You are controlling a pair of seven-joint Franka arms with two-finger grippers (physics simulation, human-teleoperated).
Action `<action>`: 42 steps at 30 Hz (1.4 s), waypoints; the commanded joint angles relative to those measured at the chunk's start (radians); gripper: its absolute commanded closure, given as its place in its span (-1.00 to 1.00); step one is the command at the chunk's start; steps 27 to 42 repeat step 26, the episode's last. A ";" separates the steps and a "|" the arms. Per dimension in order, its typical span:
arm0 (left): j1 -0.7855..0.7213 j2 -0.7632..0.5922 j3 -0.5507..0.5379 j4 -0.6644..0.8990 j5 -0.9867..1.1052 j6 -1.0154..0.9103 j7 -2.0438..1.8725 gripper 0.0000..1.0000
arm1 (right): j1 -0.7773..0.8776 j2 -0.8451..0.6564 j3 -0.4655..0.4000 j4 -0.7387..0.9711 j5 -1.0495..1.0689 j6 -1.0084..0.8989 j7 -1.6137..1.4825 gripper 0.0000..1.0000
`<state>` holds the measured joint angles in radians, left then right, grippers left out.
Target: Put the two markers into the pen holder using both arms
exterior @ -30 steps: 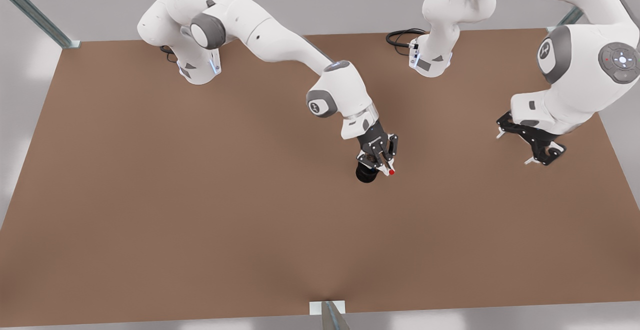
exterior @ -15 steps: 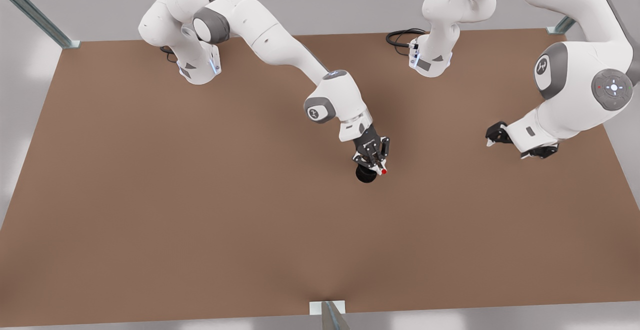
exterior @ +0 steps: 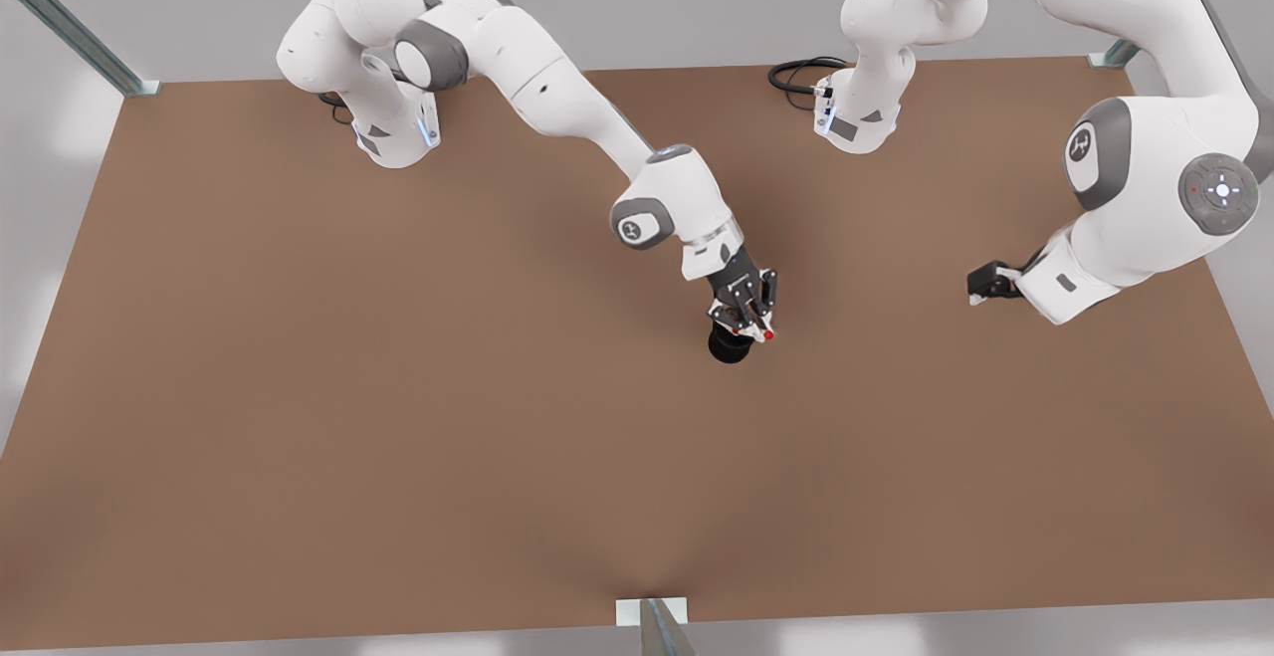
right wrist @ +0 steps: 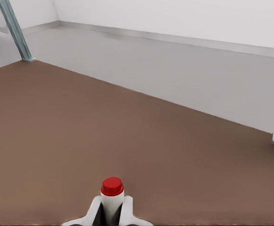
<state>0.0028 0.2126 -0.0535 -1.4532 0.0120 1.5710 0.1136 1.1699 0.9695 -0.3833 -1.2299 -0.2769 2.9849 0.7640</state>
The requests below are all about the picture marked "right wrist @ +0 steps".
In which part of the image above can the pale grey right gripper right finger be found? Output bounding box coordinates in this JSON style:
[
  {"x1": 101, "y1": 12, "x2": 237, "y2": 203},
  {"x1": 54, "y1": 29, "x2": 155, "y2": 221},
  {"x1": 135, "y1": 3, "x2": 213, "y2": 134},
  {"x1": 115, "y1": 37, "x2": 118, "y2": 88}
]
[{"x1": 119, "y1": 195, "x2": 153, "y2": 226}]

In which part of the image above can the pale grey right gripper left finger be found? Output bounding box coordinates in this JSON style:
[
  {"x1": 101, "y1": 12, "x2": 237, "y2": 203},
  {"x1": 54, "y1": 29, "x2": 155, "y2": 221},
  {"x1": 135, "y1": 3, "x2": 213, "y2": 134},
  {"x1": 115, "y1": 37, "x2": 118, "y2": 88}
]
[{"x1": 63, "y1": 195, "x2": 103, "y2": 226}]

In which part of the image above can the white marker with red cap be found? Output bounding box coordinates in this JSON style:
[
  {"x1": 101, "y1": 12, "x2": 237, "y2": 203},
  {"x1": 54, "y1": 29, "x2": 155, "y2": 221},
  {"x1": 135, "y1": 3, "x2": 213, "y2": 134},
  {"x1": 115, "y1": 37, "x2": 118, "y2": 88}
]
[{"x1": 100, "y1": 177, "x2": 125, "y2": 226}]

